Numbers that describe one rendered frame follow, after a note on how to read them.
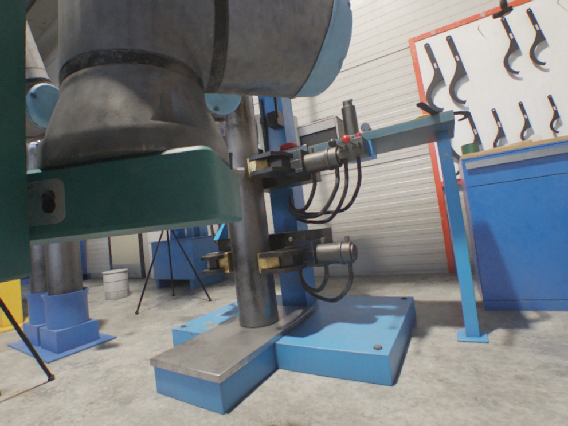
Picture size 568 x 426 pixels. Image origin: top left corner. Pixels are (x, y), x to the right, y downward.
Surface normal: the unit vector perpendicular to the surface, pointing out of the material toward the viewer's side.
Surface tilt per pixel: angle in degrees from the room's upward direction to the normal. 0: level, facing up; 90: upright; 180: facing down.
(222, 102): 115
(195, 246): 90
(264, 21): 120
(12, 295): 90
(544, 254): 90
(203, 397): 90
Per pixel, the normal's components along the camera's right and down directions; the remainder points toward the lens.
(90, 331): 0.84, -0.15
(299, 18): 0.37, 0.22
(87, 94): -0.14, -0.41
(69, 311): 0.62, -0.14
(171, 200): -0.05, -0.08
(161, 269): -0.53, -0.01
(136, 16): 0.39, -0.13
